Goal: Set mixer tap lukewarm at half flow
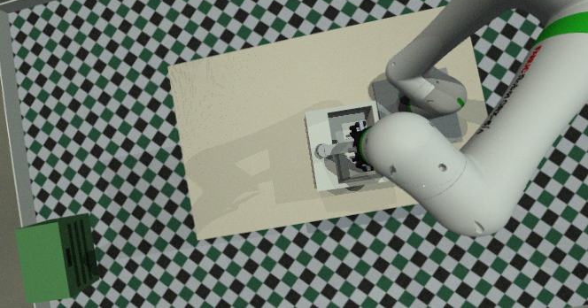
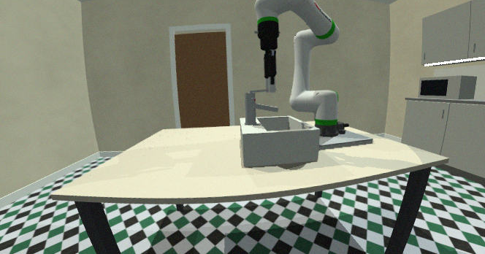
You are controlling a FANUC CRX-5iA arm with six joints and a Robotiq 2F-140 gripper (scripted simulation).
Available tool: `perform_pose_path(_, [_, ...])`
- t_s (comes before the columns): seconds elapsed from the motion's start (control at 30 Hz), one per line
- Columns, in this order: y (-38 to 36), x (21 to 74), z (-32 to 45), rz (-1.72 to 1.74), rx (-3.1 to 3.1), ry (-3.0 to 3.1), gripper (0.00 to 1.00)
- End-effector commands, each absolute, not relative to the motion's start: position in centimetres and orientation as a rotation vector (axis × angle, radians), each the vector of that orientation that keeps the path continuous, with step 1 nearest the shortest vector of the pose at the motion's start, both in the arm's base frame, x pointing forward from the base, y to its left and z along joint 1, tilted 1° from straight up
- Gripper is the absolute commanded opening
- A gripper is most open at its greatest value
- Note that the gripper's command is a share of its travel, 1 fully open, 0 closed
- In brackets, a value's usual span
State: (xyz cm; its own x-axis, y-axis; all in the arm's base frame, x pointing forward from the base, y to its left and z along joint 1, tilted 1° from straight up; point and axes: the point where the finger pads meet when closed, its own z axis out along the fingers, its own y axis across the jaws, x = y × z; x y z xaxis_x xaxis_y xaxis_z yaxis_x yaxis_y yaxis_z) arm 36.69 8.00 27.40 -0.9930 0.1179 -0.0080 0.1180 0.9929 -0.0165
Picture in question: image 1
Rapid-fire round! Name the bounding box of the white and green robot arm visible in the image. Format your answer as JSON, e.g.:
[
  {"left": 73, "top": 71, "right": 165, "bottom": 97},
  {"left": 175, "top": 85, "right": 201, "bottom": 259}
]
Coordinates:
[{"left": 348, "top": 0, "right": 588, "bottom": 237}]

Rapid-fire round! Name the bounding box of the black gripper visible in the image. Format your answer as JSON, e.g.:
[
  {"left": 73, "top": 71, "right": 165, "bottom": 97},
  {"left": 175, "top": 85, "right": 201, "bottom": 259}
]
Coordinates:
[{"left": 346, "top": 121, "right": 374, "bottom": 172}]

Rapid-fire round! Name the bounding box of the grey mixer tap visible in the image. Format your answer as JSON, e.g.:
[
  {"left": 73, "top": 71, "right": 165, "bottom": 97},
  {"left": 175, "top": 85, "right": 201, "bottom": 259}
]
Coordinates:
[{"left": 315, "top": 141, "right": 354, "bottom": 158}]

